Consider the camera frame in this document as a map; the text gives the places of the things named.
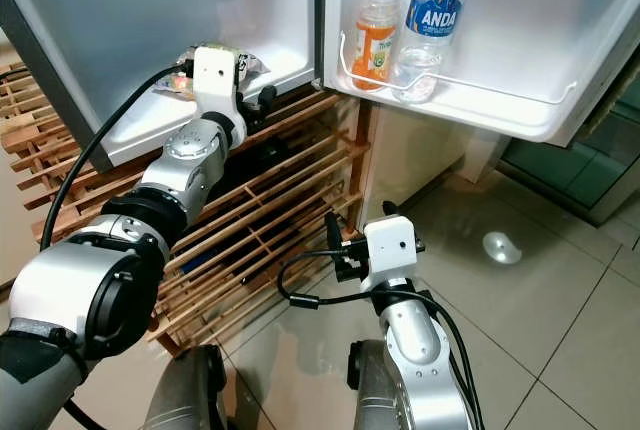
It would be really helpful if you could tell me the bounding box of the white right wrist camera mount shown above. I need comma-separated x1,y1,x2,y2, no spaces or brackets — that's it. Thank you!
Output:
362,215,421,291

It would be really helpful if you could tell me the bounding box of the grey robot leg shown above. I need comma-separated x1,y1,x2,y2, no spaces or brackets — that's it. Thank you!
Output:
348,340,411,430
140,345,226,430

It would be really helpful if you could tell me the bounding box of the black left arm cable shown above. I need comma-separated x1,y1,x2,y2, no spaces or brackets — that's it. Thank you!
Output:
40,63,193,251

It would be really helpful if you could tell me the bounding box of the white fridge door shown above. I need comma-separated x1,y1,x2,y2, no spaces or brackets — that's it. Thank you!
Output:
318,0,631,146

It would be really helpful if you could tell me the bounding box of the grey fridge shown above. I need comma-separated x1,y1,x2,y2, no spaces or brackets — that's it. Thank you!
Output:
0,0,321,169

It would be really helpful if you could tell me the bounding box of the grey right robot leg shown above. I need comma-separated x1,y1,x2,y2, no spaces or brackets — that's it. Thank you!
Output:
348,340,411,430

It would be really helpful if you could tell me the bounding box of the orange juice bottle green cap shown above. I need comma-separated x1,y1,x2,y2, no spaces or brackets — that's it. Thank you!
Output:
352,0,403,93

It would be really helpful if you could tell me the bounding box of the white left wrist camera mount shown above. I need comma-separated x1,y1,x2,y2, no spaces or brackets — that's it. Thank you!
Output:
190,47,243,123

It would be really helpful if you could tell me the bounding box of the clear water bottle blue label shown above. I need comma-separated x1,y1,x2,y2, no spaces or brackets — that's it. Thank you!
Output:
392,0,469,104

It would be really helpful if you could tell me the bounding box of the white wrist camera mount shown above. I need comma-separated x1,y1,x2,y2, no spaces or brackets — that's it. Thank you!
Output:
190,47,243,123
362,215,421,291

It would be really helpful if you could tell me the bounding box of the wooden slatted rack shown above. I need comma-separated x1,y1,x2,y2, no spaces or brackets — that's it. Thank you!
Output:
0,60,371,356

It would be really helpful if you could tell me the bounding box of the grey left robot leg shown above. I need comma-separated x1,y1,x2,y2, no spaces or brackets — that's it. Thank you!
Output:
140,345,226,430

